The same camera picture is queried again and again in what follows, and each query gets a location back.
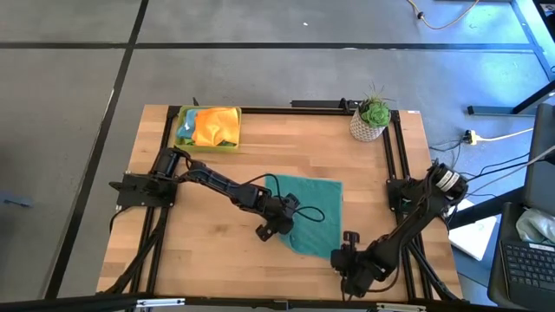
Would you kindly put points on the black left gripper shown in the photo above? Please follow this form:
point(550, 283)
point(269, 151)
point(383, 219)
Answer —
point(279, 216)

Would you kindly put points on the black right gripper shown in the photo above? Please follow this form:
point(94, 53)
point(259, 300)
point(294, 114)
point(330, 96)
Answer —
point(357, 264)

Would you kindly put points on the teal microfiber towel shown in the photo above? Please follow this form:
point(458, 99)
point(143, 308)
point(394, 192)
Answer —
point(312, 195)

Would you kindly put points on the orange microfiber towel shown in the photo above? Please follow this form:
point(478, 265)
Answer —
point(217, 125)

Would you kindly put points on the turquoise microfiber towel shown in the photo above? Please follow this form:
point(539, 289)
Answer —
point(186, 125)

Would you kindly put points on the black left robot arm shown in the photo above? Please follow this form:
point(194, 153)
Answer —
point(217, 184)

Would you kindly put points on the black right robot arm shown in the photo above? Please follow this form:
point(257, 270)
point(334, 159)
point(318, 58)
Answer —
point(412, 225)

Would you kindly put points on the black crossbeam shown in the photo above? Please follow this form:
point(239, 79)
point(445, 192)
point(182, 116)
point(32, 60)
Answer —
point(217, 302)

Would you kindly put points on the yellow-green plastic bin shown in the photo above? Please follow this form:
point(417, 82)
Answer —
point(180, 145)

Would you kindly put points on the triangle-patterned plant pot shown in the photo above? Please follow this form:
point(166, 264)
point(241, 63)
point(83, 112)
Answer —
point(364, 130)

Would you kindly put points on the black clamp bar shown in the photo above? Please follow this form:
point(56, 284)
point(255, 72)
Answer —
point(321, 104)

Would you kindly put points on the white notebook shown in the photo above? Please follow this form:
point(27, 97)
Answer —
point(474, 238)

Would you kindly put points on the green potted plant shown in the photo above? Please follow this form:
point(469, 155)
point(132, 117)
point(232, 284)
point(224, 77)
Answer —
point(375, 112)

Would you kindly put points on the black diagonal desk bar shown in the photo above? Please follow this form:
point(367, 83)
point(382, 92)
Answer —
point(485, 212)

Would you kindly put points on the small white sticker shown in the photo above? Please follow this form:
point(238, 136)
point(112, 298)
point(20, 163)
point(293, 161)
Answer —
point(413, 112)

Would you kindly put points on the yellow-white power plug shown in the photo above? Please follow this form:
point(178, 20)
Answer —
point(472, 138)

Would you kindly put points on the dark grey laptop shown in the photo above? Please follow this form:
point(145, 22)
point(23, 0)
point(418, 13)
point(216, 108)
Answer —
point(529, 268)

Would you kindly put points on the pale crumpled cloth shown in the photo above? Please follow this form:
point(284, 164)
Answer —
point(535, 225)

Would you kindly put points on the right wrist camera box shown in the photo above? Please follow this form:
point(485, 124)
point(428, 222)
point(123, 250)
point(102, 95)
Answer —
point(357, 288)

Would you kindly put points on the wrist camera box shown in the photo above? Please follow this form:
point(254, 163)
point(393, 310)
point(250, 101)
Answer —
point(357, 288)
point(291, 201)

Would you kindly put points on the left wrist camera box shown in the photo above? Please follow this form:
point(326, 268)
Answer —
point(291, 201)

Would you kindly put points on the silver beam bracket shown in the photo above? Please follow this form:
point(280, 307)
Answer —
point(401, 307)
point(160, 302)

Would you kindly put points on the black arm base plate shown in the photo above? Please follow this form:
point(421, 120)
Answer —
point(143, 198)
point(396, 193)

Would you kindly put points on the black aluminium table frame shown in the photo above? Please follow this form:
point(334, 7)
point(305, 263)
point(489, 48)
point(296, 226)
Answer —
point(154, 268)

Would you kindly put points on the black desk leg frame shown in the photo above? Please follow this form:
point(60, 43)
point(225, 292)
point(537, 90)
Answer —
point(494, 110)

